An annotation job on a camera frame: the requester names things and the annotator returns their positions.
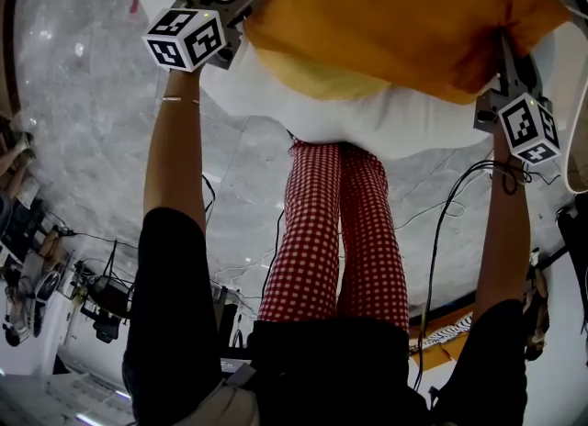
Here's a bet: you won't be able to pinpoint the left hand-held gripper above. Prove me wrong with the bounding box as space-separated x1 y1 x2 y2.
141 0 280 73

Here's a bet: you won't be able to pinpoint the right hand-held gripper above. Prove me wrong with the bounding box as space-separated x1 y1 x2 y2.
473 31 562 166

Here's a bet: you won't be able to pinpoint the orange pillow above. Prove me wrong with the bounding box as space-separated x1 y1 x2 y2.
224 0 573 107

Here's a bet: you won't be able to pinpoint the person's right forearm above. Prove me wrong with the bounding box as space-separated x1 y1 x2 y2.
472 132 534 324

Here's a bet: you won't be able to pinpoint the person's left forearm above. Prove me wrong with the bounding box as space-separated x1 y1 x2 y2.
142 68 208 235

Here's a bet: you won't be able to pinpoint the white egg-shaped seat cushion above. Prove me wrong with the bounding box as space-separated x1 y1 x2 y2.
130 0 588 162

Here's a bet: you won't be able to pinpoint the person's red checked trousers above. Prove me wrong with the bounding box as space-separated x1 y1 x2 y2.
257 139 410 333

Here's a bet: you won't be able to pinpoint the orange striped bag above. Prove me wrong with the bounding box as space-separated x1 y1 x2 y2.
408 311 474 373

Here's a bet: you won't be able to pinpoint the person's black shirt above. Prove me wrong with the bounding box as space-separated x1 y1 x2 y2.
122 207 529 426

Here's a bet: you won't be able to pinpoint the thin gold bracelet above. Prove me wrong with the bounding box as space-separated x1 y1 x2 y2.
160 93 202 107

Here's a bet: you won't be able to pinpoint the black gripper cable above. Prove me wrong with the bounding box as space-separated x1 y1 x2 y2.
201 174 217 228
411 160 534 393

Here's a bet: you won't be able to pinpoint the beige shoulder strap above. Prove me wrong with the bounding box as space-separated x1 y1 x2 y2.
186 364 258 426

